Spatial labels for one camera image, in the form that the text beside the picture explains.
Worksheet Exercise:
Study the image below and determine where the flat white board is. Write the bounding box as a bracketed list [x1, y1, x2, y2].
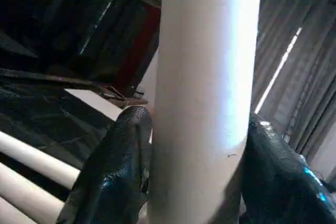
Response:
[64, 89, 127, 124]

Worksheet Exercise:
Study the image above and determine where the black glossy mat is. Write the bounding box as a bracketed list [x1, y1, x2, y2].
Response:
[0, 68, 127, 224]

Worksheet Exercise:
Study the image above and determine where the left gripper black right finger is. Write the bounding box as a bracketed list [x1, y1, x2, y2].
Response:
[240, 115, 336, 224]

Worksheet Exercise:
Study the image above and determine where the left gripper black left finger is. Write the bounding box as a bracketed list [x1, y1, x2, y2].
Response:
[57, 106, 153, 224]

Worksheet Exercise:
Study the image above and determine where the grey curtain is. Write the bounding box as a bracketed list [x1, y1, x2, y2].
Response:
[250, 0, 336, 183]

